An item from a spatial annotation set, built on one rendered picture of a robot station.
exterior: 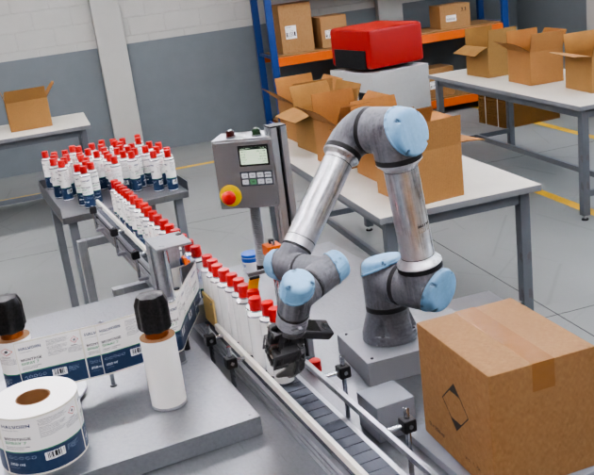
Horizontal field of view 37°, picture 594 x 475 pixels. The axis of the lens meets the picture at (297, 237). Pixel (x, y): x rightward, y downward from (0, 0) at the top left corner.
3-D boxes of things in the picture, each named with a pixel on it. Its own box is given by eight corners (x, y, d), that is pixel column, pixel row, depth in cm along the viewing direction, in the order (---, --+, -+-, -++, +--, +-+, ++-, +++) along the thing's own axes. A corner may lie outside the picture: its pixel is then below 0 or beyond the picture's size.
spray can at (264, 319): (264, 372, 231) (254, 301, 225) (282, 367, 233) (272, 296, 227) (272, 380, 227) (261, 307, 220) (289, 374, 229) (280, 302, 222)
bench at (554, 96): (434, 163, 779) (427, 74, 755) (514, 147, 799) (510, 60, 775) (582, 223, 577) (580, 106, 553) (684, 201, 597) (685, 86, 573)
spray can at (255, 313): (251, 368, 235) (240, 297, 228) (268, 362, 237) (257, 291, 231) (261, 374, 231) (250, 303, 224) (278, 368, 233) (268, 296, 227)
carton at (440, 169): (353, 194, 423) (344, 118, 411) (443, 173, 440) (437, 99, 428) (395, 213, 385) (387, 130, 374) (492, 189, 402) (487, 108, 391)
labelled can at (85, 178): (96, 204, 423) (88, 164, 417) (96, 207, 419) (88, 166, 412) (86, 206, 423) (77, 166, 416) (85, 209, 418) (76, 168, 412)
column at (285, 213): (294, 356, 250) (263, 124, 229) (308, 352, 252) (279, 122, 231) (301, 362, 246) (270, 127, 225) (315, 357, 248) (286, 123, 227)
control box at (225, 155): (230, 200, 245) (220, 133, 239) (289, 196, 241) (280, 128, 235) (220, 210, 236) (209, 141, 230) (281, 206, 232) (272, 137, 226)
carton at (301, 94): (275, 149, 542) (267, 90, 531) (339, 136, 557) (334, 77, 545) (304, 161, 501) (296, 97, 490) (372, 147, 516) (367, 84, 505)
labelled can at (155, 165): (166, 190, 435) (159, 150, 428) (156, 192, 432) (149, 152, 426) (161, 188, 439) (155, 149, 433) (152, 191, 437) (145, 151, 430)
